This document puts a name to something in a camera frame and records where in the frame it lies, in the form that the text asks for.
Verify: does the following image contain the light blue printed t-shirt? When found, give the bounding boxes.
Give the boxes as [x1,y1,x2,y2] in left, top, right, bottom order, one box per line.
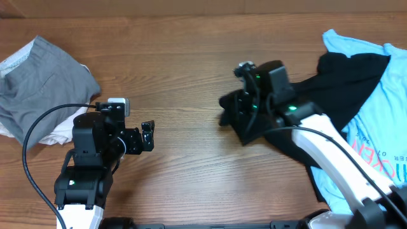
[310,29,407,217]

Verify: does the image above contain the white folded garment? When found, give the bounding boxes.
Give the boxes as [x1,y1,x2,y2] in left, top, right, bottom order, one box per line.
[0,40,92,146]

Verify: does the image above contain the black t-shirt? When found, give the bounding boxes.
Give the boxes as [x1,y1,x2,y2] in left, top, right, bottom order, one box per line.
[217,52,391,203]

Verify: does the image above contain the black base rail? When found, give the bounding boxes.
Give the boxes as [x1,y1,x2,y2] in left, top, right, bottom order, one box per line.
[99,216,345,229]

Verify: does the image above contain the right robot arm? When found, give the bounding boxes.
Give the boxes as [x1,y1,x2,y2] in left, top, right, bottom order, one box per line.
[234,60,406,229]

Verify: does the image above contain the grey folded shorts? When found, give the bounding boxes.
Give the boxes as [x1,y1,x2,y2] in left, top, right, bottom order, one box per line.
[0,35,102,150]

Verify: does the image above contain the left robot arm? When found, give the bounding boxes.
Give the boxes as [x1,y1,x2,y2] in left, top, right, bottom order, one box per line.
[54,112,155,228]

